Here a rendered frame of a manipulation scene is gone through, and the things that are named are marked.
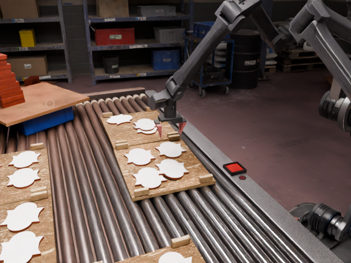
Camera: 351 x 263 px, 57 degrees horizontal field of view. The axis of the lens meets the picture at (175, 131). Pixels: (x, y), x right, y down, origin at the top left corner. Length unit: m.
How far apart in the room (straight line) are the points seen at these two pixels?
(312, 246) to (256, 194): 0.29
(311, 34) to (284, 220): 0.63
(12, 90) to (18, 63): 4.13
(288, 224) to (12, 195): 1.02
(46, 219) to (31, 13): 4.94
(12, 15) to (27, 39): 0.41
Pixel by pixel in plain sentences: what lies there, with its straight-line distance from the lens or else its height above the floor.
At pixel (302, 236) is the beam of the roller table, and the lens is 1.19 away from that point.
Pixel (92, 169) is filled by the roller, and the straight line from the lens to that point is 1.48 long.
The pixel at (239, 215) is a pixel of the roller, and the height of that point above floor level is 0.91.
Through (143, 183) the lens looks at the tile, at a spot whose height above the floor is 0.95.
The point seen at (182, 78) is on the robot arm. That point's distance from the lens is 1.33.
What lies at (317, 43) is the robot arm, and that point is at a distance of 1.07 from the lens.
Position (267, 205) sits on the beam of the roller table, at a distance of 1.28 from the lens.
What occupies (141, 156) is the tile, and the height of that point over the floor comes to 0.95.
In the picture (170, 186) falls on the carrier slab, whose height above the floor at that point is 0.94.
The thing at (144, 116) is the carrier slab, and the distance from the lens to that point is 1.94.
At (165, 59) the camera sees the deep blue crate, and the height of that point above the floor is 0.34.
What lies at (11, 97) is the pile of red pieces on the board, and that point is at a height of 1.09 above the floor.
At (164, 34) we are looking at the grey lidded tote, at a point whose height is 0.79.
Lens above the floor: 1.68
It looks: 26 degrees down
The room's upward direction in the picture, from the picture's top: straight up
